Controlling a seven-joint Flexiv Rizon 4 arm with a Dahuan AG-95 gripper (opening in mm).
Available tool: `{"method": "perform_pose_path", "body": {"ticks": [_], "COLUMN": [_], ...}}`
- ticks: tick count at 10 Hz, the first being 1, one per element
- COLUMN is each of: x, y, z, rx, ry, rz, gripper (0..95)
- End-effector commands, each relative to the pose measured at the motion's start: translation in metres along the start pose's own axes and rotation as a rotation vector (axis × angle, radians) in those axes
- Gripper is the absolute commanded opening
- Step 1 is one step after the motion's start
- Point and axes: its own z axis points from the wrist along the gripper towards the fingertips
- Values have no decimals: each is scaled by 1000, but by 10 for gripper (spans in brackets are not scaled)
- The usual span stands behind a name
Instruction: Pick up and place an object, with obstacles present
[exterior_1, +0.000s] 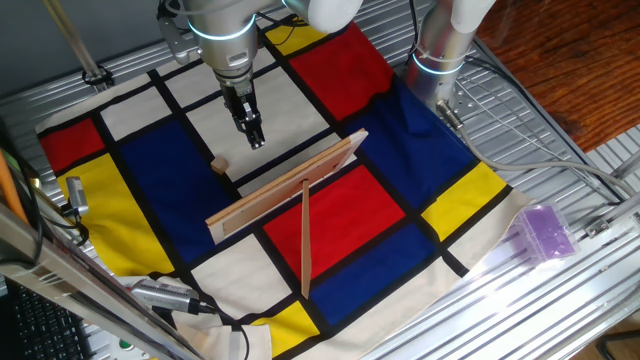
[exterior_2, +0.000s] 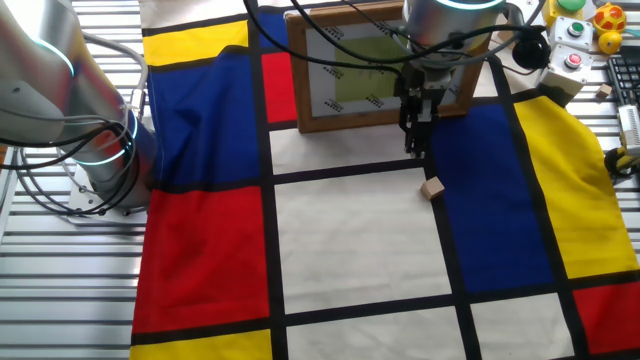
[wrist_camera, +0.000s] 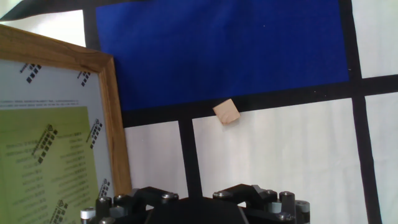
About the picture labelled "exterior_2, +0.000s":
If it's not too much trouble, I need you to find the orange yellow plastic toy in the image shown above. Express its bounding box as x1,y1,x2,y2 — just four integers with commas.
593,2,628,37

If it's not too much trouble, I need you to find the colour block patterned tablecloth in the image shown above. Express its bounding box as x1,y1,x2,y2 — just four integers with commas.
128,0,640,360

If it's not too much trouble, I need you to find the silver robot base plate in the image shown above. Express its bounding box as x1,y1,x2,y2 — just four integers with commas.
66,162,150,225

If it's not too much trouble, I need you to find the white ribbed plastic device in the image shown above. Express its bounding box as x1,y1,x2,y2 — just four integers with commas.
617,104,640,157

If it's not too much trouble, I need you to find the yellow box with green button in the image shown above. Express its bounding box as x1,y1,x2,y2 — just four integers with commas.
542,0,587,27

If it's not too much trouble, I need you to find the black round wrist-mounted part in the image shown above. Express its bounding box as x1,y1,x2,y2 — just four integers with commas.
512,32,551,70

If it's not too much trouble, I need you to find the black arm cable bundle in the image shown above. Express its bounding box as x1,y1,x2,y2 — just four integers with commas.
0,119,146,217

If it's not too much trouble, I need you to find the black keyboard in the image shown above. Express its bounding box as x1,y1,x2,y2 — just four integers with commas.
606,47,640,107

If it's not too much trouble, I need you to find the grey conduit hose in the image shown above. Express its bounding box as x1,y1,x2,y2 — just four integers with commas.
82,32,151,119

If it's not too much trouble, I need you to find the small wooden cube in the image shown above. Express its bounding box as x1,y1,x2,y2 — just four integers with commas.
419,176,446,202

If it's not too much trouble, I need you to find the white box with red button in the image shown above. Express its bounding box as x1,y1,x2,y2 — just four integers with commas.
535,43,595,101

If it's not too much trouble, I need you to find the white metal side rail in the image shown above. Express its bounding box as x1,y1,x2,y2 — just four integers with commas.
0,149,21,241

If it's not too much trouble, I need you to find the white box with green button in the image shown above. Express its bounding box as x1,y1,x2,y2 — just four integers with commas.
548,15,595,51

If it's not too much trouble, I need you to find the wooden picture frame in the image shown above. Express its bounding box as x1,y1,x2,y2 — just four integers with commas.
284,0,494,135

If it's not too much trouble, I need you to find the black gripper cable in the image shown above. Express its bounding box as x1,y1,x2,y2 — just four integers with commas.
242,0,407,81
289,0,549,66

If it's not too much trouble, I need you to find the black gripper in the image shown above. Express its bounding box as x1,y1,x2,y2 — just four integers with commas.
394,62,454,157

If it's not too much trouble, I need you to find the yellow black tool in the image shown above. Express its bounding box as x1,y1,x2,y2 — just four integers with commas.
603,145,640,177

